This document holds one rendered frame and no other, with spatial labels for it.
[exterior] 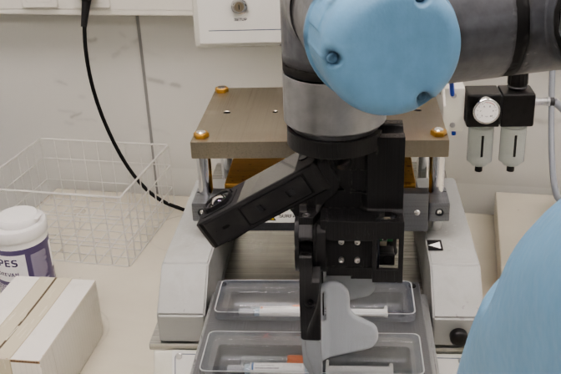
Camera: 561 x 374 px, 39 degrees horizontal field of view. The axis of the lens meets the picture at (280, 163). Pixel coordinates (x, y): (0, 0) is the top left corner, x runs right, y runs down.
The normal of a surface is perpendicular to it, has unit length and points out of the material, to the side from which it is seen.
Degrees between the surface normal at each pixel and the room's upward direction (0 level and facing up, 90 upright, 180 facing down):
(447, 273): 41
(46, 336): 2
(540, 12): 82
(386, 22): 91
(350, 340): 80
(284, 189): 90
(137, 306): 0
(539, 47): 110
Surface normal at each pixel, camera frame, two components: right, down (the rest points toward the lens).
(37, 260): 0.73, 0.25
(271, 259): -0.04, -0.91
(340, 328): -0.09, 0.22
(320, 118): -0.26, 0.40
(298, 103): -0.77, 0.28
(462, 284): -0.08, -0.43
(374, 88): 0.14, 0.39
